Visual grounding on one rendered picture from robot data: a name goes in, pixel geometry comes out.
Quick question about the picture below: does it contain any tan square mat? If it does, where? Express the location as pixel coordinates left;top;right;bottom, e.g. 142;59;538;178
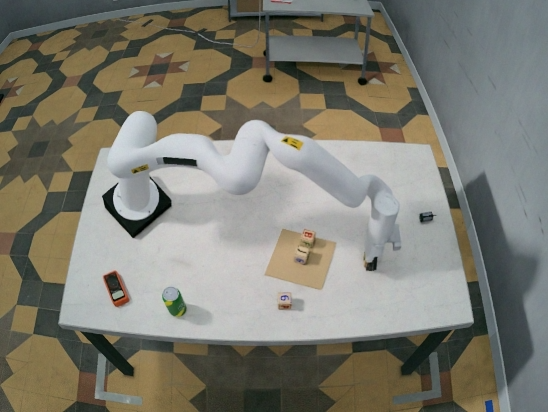
264;229;337;290

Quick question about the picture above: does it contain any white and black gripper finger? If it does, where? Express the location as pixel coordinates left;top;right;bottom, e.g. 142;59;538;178
366;257;377;271

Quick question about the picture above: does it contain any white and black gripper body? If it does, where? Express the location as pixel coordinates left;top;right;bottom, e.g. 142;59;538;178
365;235;385;263

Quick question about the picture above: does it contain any green soda can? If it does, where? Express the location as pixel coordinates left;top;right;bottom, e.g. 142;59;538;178
162;286;186;317

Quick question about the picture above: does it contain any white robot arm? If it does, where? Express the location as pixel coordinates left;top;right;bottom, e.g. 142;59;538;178
107;111;402;251

